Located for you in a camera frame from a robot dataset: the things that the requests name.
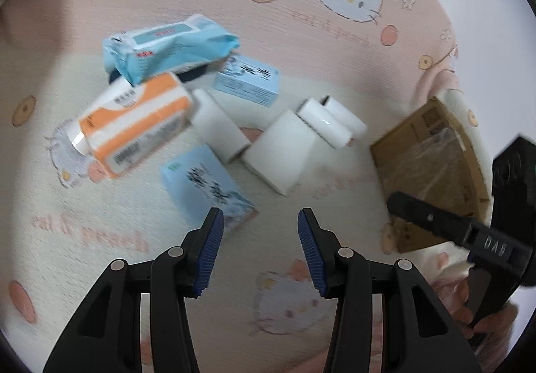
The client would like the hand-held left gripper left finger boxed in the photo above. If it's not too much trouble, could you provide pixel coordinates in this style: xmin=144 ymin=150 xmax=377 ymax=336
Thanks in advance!
xmin=42 ymin=207 xmax=226 ymax=373

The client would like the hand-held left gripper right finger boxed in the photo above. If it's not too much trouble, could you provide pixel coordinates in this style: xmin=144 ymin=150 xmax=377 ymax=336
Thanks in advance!
xmin=296 ymin=208 xmax=482 ymax=373

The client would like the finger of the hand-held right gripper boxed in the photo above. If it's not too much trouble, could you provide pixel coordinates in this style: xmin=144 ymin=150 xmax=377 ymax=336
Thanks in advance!
xmin=385 ymin=191 xmax=477 ymax=247

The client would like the brown cardboard box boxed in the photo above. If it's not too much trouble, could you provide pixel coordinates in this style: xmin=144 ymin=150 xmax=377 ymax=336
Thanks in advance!
xmin=369 ymin=96 xmax=493 ymax=255

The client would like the light blue small box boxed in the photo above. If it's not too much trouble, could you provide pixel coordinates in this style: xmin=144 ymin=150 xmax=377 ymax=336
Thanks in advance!
xmin=213 ymin=55 xmax=281 ymax=106
xmin=161 ymin=145 xmax=259 ymax=238

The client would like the person's right hand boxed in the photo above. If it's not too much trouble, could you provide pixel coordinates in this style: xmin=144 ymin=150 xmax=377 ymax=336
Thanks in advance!
xmin=452 ymin=280 xmax=521 ymax=342

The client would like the plain white box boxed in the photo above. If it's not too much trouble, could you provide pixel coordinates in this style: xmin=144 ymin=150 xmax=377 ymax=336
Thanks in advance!
xmin=243 ymin=111 xmax=320 ymax=196

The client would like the white paper roll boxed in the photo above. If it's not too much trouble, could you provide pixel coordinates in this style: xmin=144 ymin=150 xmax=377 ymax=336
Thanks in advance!
xmin=297 ymin=99 xmax=355 ymax=148
xmin=192 ymin=88 xmax=252 ymax=163
xmin=322 ymin=95 xmax=368 ymax=136

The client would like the orange tissue packet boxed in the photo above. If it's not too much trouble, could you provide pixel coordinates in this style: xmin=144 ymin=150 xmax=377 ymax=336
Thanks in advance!
xmin=68 ymin=72 xmax=198 ymax=180

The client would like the blue wet wipes packet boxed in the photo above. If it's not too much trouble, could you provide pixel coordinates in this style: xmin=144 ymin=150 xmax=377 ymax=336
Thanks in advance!
xmin=103 ymin=14 xmax=241 ymax=86

